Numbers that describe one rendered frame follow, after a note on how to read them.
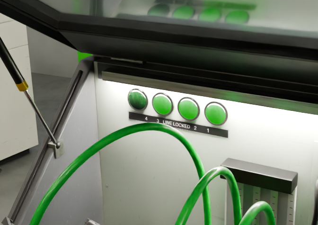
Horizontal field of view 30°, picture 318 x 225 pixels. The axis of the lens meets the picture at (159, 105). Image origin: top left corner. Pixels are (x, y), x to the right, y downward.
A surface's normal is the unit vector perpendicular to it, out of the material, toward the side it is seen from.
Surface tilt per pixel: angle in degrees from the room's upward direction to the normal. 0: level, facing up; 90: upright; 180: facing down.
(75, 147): 90
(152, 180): 90
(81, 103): 90
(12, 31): 90
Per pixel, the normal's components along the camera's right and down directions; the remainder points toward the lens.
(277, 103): -0.49, 0.32
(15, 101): 0.77, 0.21
